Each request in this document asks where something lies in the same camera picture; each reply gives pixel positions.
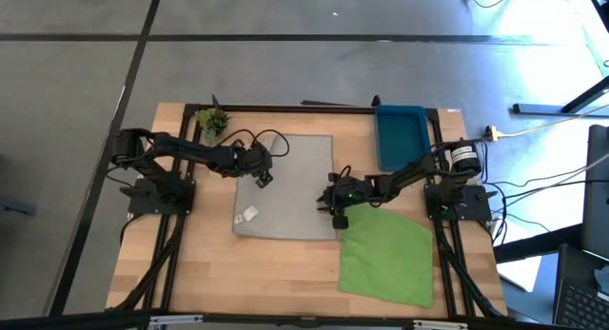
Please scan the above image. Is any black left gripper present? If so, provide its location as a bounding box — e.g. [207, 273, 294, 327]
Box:
[235, 142, 275, 177]

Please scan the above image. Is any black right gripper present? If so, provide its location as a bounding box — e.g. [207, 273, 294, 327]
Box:
[317, 173, 367, 216]

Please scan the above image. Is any grey microfiber towel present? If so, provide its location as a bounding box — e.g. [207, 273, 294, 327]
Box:
[231, 133, 342, 242]

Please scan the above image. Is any green microfiber towel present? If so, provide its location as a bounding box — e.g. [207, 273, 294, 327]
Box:
[336, 204, 435, 310]

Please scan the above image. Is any blue plastic basket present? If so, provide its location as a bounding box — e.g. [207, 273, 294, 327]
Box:
[374, 104, 433, 173]

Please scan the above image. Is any small artificial green plant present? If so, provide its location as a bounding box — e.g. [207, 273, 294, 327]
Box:
[195, 107, 232, 146]

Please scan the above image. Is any black floor rod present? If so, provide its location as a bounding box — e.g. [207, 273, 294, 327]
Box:
[301, 99, 373, 107]

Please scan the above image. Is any white paper sheet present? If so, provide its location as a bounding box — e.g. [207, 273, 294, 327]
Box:
[496, 255, 543, 293]

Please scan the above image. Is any black laptop desk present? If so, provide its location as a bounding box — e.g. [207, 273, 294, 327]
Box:
[494, 223, 584, 264]

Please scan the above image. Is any black desk foot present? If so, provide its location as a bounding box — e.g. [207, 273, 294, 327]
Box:
[512, 75, 609, 116]

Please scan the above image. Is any dark grey monitor panel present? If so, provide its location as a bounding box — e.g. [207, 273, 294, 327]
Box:
[580, 124, 609, 261]

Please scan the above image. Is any dark grey laptop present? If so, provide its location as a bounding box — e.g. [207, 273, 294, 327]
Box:
[552, 243, 609, 330]

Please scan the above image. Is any black left camera cable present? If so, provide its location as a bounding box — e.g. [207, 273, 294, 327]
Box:
[216, 128, 290, 159]

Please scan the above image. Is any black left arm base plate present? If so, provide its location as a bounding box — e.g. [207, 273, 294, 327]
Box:
[119, 177, 197, 216]

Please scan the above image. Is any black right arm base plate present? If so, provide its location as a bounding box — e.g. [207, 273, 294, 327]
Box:
[423, 183, 499, 222]

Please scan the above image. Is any silver gantry bracket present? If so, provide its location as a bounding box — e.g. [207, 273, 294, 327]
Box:
[149, 313, 205, 327]
[412, 319, 470, 330]

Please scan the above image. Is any black cable bundle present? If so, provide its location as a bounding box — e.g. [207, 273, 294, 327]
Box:
[478, 139, 594, 243]

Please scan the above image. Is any white power cable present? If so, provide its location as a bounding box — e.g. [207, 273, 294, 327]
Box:
[497, 103, 609, 139]

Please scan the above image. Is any black overhead gantry frame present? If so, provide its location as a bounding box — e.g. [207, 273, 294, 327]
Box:
[0, 309, 609, 330]

